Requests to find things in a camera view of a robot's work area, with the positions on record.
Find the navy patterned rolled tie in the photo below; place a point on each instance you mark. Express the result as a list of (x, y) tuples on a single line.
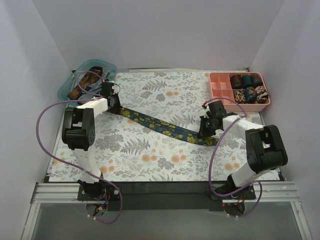
[(250, 95)]

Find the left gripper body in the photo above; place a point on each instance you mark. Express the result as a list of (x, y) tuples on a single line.
[(115, 105)]

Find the floral table mat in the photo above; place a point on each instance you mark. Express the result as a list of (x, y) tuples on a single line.
[(127, 151)]

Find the brown orange tie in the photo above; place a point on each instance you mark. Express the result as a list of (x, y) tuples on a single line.
[(89, 82)]

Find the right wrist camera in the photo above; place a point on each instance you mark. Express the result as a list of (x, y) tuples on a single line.
[(207, 112)]

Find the teal plastic bin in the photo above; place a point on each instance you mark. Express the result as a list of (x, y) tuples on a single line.
[(72, 81)]

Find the pink compartment tray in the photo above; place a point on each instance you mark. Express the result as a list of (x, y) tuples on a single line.
[(220, 89)]

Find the navy yellow floral tie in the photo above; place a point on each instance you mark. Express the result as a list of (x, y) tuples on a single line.
[(168, 129)]

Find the teal rolled tie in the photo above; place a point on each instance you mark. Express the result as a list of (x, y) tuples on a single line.
[(246, 81)]

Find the black pink floral rolled tie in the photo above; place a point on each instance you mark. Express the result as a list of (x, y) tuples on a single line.
[(261, 94)]

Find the grey patterned tie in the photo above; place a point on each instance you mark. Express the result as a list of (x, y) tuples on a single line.
[(90, 95)]

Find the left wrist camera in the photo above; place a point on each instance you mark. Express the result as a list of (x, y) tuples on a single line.
[(116, 88)]

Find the dark red rolled tie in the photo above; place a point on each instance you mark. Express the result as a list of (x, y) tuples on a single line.
[(236, 81)]

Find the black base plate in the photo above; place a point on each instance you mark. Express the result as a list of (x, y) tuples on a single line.
[(160, 195)]

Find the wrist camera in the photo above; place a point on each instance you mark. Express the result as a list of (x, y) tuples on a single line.
[(207, 112), (116, 88)]

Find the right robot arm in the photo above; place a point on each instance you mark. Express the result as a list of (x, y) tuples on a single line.
[(265, 150)]

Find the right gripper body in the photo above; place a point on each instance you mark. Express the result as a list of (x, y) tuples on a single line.
[(205, 126)]

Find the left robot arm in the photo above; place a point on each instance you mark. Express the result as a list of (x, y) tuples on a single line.
[(79, 133)]

